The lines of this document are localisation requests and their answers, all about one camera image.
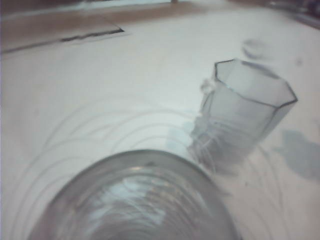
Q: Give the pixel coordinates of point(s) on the large clear water drop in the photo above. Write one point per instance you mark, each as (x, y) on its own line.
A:
(253, 48)

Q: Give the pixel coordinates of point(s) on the octagonal clear glass cup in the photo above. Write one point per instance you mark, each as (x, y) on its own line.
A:
(245, 112)

